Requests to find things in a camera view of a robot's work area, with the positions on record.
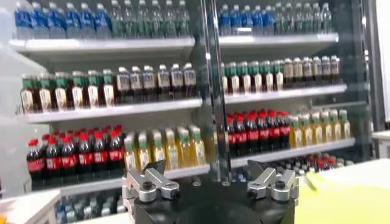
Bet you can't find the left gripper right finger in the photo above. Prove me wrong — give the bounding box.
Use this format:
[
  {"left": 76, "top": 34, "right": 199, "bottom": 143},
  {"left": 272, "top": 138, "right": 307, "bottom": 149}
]
[{"left": 246, "top": 160, "right": 300, "bottom": 202}]

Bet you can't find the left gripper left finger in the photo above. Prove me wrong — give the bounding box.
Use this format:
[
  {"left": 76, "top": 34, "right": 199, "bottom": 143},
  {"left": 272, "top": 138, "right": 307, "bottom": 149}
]
[{"left": 122, "top": 160, "right": 181, "bottom": 204}]

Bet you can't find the yellow-green t-shirt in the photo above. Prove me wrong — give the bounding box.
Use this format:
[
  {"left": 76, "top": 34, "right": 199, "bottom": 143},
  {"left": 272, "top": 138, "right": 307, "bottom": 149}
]
[{"left": 294, "top": 170, "right": 390, "bottom": 224}]

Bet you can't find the yellow drink bottle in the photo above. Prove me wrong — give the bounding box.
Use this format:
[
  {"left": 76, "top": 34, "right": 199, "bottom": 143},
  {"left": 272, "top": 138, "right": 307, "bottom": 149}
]
[
  {"left": 330, "top": 109, "right": 342, "bottom": 142},
  {"left": 190, "top": 125, "right": 207, "bottom": 167},
  {"left": 164, "top": 128, "right": 179, "bottom": 170},
  {"left": 289, "top": 115, "right": 302, "bottom": 149},
  {"left": 300, "top": 114, "right": 313, "bottom": 147},
  {"left": 339, "top": 109, "right": 352, "bottom": 140},
  {"left": 136, "top": 131, "right": 151, "bottom": 171},
  {"left": 123, "top": 133, "right": 138, "bottom": 173},
  {"left": 321, "top": 111, "right": 332, "bottom": 144},
  {"left": 311, "top": 112, "right": 323, "bottom": 145},
  {"left": 151, "top": 130, "right": 166, "bottom": 164},
  {"left": 177, "top": 127, "right": 192, "bottom": 169}
]

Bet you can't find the red cap cola bottle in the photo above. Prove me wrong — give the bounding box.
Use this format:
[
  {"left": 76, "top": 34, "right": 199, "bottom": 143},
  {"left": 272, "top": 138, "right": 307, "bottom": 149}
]
[
  {"left": 44, "top": 137, "right": 62, "bottom": 183},
  {"left": 26, "top": 139, "right": 44, "bottom": 186},
  {"left": 93, "top": 132, "right": 109, "bottom": 177},
  {"left": 257, "top": 111, "right": 269, "bottom": 152},
  {"left": 278, "top": 111, "right": 291, "bottom": 150},
  {"left": 108, "top": 130, "right": 124, "bottom": 176},
  {"left": 246, "top": 112, "right": 259, "bottom": 153},
  {"left": 77, "top": 133, "right": 94, "bottom": 180},
  {"left": 61, "top": 136, "right": 77, "bottom": 182},
  {"left": 268, "top": 111, "right": 280, "bottom": 150},
  {"left": 236, "top": 114, "right": 248, "bottom": 155},
  {"left": 226, "top": 115, "right": 238, "bottom": 156}
]

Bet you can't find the green cap dark tea bottle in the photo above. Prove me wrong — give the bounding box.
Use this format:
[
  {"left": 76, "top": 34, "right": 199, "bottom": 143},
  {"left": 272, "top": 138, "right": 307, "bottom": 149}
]
[
  {"left": 38, "top": 74, "right": 53, "bottom": 113},
  {"left": 227, "top": 62, "right": 240, "bottom": 94},
  {"left": 250, "top": 60, "right": 263, "bottom": 93},
  {"left": 70, "top": 71, "right": 85, "bottom": 110},
  {"left": 54, "top": 72, "right": 68, "bottom": 112},
  {"left": 272, "top": 59, "right": 285, "bottom": 91},
  {"left": 19, "top": 74, "right": 35, "bottom": 114},
  {"left": 221, "top": 63, "right": 229, "bottom": 95},
  {"left": 87, "top": 70, "right": 101, "bottom": 109},
  {"left": 261, "top": 60, "right": 274, "bottom": 92},
  {"left": 238, "top": 61, "right": 252, "bottom": 93},
  {"left": 102, "top": 69, "right": 116, "bottom": 107}
]

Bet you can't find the glass beverage display cabinet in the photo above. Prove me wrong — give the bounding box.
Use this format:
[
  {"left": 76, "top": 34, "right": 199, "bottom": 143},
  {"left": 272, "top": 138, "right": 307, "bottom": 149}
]
[{"left": 5, "top": 0, "right": 378, "bottom": 224}]

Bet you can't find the white cap beige label bottle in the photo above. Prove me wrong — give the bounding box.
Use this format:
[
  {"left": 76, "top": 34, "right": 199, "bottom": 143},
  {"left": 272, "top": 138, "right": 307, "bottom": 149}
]
[
  {"left": 292, "top": 57, "right": 303, "bottom": 88},
  {"left": 283, "top": 58, "right": 294, "bottom": 89}
]

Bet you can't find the white side table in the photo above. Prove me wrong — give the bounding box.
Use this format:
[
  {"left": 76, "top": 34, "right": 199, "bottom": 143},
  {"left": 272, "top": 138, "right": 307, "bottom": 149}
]
[
  {"left": 0, "top": 189, "right": 62, "bottom": 224},
  {"left": 371, "top": 130, "right": 390, "bottom": 159}
]

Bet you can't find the glass cabinet door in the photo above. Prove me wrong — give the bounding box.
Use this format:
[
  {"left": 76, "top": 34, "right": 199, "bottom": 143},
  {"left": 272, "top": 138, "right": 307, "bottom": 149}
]
[
  {"left": 0, "top": 0, "right": 49, "bottom": 198},
  {"left": 347, "top": 0, "right": 386, "bottom": 162}
]

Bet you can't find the green label water bottle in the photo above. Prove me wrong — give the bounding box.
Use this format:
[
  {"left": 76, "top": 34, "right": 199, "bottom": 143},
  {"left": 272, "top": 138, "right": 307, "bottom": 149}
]
[
  {"left": 136, "top": 0, "right": 152, "bottom": 38},
  {"left": 293, "top": 2, "right": 305, "bottom": 35},
  {"left": 151, "top": 0, "right": 165, "bottom": 38},
  {"left": 123, "top": 0, "right": 138, "bottom": 38},
  {"left": 321, "top": 2, "right": 333, "bottom": 33},
  {"left": 109, "top": 0, "right": 124, "bottom": 39},
  {"left": 303, "top": 2, "right": 314, "bottom": 34},
  {"left": 283, "top": 2, "right": 295, "bottom": 35},
  {"left": 273, "top": 2, "right": 285, "bottom": 35},
  {"left": 164, "top": 0, "right": 178, "bottom": 38},
  {"left": 176, "top": 0, "right": 191, "bottom": 38},
  {"left": 312, "top": 2, "right": 323, "bottom": 34}
]

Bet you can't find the blue label water bottle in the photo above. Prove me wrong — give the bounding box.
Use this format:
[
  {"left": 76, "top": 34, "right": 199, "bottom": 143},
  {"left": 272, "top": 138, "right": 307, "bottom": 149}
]
[
  {"left": 32, "top": 2, "right": 49, "bottom": 40},
  {"left": 65, "top": 2, "right": 82, "bottom": 39},
  {"left": 241, "top": 4, "right": 254, "bottom": 35},
  {"left": 48, "top": 2, "right": 66, "bottom": 39},
  {"left": 263, "top": 4, "right": 275, "bottom": 35},
  {"left": 230, "top": 4, "right": 243, "bottom": 36},
  {"left": 252, "top": 4, "right": 264, "bottom": 35},
  {"left": 80, "top": 2, "right": 96, "bottom": 39},
  {"left": 218, "top": 4, "right": 232, "bottom": 37},
  {"left": 94, "top": 2, "right": 111, "bottom": 40},
  {"left": 14, "top": 2, "right": 33, "bottom": 40}
]

